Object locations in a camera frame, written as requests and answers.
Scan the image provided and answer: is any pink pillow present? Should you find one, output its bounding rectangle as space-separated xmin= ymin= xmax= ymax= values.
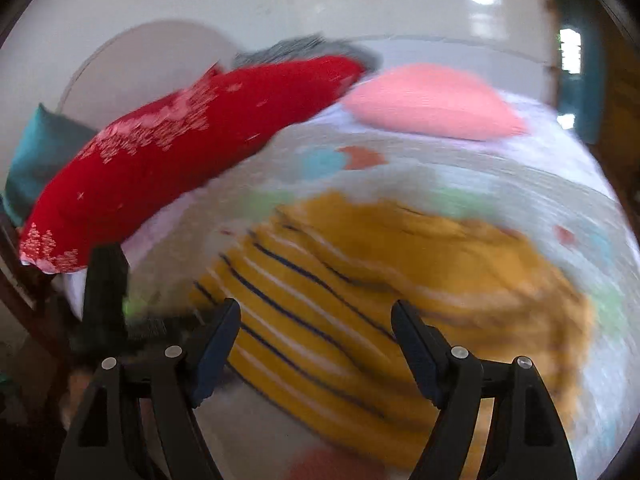
xmin=342 ymin=63 xmax=530 ymax=142

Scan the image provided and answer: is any dark wooden frame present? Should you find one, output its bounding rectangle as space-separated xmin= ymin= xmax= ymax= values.
xmin=0 ymin=210 xmax=76 ymax=366

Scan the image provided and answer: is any white round headboard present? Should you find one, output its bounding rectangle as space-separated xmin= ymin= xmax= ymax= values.
xmin=56 ymin=20 xmax=242 ymax=117

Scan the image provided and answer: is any yellow striped sweater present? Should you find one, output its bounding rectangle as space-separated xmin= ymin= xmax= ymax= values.
xmin=192 ymin=192 xmax=599 ymax=470

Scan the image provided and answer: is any white patterned bedsheet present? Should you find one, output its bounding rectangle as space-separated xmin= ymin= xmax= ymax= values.
xmin=65 ymin=87 xmax=639 ymax=480

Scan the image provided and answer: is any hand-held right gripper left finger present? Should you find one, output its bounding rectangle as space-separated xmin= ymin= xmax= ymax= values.
xmin=54 ymin=297 xmax=242 ymax=480

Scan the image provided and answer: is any teal pillow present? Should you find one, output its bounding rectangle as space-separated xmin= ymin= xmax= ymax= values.
xmin=2 ymin=103 xmax=99 ymax=227

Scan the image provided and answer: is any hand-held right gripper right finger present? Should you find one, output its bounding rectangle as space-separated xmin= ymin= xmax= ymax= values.
xmin=390 ymin=300 xmax=579 ymax=480

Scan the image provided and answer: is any brown wooden door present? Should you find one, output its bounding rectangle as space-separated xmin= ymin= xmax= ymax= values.
xmin=595 ymin=5 xmax=640 ymax=173

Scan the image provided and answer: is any grey knitted cloth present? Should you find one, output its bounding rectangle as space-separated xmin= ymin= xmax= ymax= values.
xmin=232 ymin=35 xmax=384 ymax=74

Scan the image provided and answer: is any red floral quilt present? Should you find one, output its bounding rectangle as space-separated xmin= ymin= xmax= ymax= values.
xmin=20 ymin=55 xmax=367 ymax=274

